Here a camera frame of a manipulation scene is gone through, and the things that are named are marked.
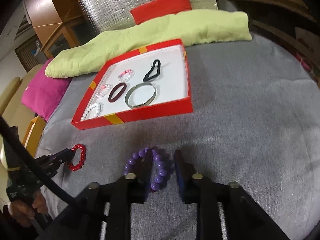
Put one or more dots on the grey blanket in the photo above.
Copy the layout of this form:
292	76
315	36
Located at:
237	105

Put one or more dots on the red jewelry box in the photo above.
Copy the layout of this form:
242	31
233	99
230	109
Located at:
160	110

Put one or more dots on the wooden cabinet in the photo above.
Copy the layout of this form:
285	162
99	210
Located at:
50	5

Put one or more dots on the red cardboard piece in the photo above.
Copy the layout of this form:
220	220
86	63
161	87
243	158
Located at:
162	5

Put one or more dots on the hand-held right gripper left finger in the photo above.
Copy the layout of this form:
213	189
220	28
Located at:
147	167

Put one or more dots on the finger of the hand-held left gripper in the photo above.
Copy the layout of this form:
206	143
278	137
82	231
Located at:
60	156

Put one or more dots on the wooden shelf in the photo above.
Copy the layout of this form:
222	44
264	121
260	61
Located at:
280	12

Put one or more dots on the person's left forearm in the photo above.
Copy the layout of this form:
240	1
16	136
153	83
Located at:
11	227

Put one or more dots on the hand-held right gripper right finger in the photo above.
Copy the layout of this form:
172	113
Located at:
179	177

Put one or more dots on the beige armchair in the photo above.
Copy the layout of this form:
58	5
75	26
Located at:
17	100

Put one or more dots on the silver insulation foil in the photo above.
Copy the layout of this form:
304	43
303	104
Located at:
125	0

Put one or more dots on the light green cloth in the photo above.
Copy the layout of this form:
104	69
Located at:
150	35

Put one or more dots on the magenta cushion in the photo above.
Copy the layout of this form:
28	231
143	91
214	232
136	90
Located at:
42	90

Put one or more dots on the silver bangle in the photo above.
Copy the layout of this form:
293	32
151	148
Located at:
128	102

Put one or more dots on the person's left hand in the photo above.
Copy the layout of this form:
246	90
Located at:
22	207

